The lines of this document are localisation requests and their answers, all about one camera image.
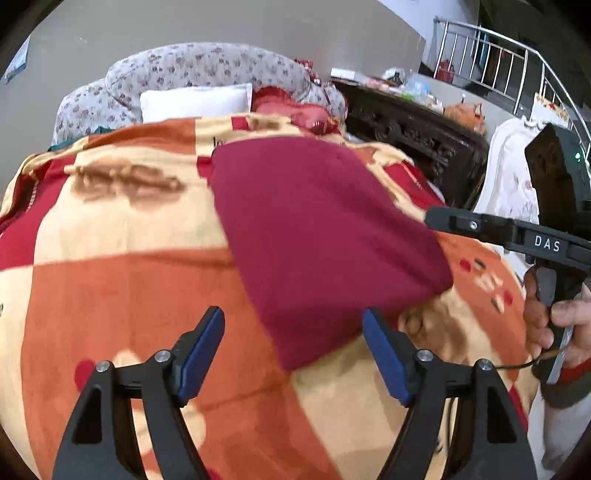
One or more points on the clutter on headboard shelf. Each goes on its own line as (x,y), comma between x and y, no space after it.
(397,81)

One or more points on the metal stair railing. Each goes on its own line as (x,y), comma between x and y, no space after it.
(505,71)

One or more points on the wall calendar poster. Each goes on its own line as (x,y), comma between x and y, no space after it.
(18,63)

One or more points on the dark red fleece garment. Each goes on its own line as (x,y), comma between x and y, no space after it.
(317,240)

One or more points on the red orange checkered love blanket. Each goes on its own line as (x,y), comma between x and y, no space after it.
(112,247)

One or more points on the white pillow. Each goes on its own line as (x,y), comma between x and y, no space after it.
(194,102)

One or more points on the red embroidered pillow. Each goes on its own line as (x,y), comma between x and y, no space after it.
(323,111)

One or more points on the floral grey quilt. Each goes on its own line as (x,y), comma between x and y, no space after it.
(113,101)

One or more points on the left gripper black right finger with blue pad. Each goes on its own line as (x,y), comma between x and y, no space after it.
(489,440)

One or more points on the orange bag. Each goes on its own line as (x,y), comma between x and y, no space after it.
(469,115)

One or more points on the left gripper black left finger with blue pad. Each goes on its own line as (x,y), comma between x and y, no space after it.
(100,441)

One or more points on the dark carved wooden headboard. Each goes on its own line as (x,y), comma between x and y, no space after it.
(451,156)

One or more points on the red fire extinguisher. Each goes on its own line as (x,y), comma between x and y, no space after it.
(445,72)

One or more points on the person's right hand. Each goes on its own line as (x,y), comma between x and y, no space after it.
(575,313)

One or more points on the white ornate chair back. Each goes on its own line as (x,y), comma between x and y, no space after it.
(508,190)

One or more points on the red grey sleeve forearm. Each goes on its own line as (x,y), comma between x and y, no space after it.
(567,414)

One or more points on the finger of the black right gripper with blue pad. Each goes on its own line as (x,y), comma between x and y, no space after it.
(483,227)

